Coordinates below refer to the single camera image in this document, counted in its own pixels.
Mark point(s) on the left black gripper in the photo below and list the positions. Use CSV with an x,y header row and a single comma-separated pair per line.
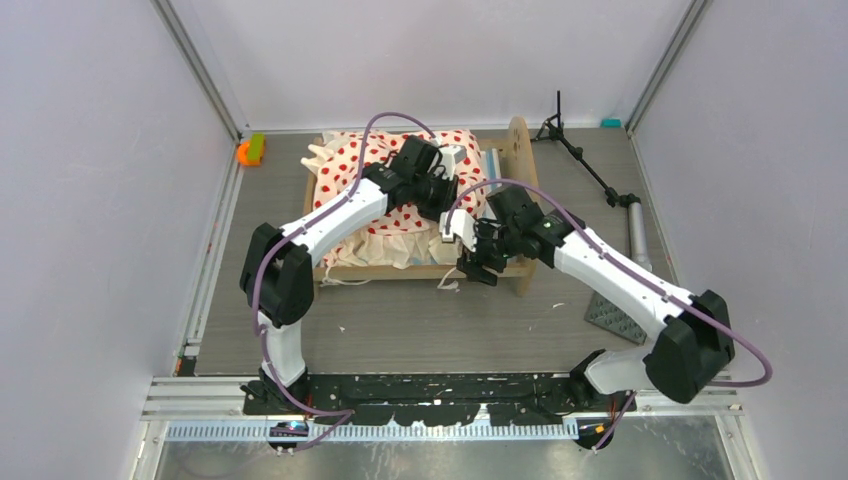
x,y
450,186

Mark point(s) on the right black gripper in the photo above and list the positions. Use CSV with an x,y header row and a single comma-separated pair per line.
x,y
471,262

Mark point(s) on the strawberry print ruffled blanket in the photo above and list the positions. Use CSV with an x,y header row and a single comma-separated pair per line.
x,y
378,201

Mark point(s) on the wooden pet bed frame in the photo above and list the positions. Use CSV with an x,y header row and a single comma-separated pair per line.
x,y
402,245

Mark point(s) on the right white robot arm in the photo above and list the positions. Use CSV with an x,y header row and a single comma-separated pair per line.
x,y
687,342

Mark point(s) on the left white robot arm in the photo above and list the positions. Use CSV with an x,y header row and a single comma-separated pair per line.
x,y
277,275

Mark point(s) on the black perforated pad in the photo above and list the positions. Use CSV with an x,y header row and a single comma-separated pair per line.
x,y
606,315

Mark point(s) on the teal small block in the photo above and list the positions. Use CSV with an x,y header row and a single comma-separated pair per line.
x,y
613,123

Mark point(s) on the orange green toy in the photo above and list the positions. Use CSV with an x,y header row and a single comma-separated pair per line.
x,y
250,153

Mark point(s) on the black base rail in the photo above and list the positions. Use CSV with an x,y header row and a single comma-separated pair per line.
x,y
408,408

